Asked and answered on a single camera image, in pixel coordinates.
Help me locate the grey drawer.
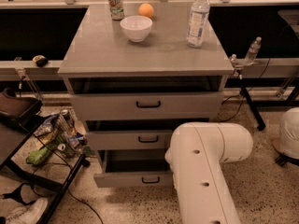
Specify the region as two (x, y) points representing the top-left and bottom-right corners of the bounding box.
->
(87, 130), (172, 150)
(93, 148), (173, 188)
(70, 92), (223, 120)

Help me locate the black tripod stand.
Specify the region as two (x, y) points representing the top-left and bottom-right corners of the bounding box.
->
(229, 54), (265, 131)

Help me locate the small clear water bottle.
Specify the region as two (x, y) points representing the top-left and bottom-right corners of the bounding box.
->
(245, 36), (262, 65)

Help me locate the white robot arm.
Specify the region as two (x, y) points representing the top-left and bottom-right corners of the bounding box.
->
(165, 122), (253, 224)

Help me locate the green soda can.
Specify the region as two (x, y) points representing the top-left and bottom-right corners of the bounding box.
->
(108, 0), (124, 21)

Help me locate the brown bag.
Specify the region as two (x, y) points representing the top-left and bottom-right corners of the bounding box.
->
(0, 88), (42, 130)

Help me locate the grey drawer cabinet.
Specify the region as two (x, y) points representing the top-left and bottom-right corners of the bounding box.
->
(57, 1), (235, 174)

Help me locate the black chair base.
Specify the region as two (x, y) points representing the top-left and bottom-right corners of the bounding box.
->
(275, 154), (299, 167)

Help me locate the white shoe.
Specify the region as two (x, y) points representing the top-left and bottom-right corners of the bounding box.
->
(0, 198), (48, 224)

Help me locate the white bowl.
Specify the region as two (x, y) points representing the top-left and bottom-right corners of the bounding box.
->
(121, 16), (152, 42)

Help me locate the orange fruit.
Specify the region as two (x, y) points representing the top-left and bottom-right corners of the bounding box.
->
(138, 3), (154, 19)

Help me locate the wire basket of snacks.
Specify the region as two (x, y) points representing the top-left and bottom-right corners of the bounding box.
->
(34, 109), (87, 158)

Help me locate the large clear water bottle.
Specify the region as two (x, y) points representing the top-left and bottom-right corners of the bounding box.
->
(187, 0), (210, 49)

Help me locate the green snack bag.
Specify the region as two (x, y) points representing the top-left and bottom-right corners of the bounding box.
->
(26, 147), (51, 166)

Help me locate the black tape measure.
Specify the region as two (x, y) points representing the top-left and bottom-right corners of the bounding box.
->
(33, 55), (49, 67)

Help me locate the black side table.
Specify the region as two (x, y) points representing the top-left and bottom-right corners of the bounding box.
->
(0, 115), (90, 224)

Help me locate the grey middle drawer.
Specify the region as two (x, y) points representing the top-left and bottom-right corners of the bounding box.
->
(87, 130), (172, 150)

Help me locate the grey bottom drawer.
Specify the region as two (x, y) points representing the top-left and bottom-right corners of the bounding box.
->
(93, 148), (173, 188)

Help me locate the grey top drawer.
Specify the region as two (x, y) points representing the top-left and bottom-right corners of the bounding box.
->
(70, 92), (223, 120)

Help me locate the black floor cable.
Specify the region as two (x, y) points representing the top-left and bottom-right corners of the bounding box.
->
(29, 133), (105, 224)

